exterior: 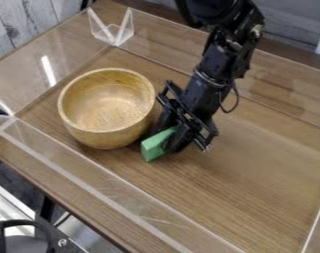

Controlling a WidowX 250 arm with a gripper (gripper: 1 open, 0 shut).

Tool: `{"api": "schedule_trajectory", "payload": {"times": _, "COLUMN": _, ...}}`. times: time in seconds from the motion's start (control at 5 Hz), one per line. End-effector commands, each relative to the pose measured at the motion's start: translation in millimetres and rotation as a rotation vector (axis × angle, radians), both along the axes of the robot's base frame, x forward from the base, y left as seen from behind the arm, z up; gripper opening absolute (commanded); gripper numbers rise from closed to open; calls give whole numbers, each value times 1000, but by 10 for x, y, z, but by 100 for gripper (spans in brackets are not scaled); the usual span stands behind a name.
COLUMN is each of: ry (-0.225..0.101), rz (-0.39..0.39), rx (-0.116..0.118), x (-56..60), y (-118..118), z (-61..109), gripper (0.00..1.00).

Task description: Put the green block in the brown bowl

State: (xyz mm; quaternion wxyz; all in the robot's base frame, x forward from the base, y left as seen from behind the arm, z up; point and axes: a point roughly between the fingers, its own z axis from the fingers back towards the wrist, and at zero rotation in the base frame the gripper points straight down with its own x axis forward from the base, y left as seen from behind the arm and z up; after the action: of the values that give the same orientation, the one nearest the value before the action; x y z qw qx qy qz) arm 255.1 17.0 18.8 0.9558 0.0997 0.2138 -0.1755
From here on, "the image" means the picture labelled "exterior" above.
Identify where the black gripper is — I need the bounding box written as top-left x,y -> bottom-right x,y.
156,43 -> 234,153

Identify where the green rectangular block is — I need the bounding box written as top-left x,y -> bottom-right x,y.
140,126 -> 176,162

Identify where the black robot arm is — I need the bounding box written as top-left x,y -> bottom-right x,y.
156,0 -> 266,153

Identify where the brown wooden bowl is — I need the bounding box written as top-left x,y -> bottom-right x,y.
56,67 -> 155,149

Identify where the black table leg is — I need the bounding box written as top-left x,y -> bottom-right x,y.
40,197 -> 55,222

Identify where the black cable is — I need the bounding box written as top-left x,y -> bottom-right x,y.
217,80 -> 241,115

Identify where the clear acrylic tray enclosure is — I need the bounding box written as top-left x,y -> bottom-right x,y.
0,1 -> 320,253

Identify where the black metal base plate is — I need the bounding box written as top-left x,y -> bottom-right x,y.
35,215 -> 88,253

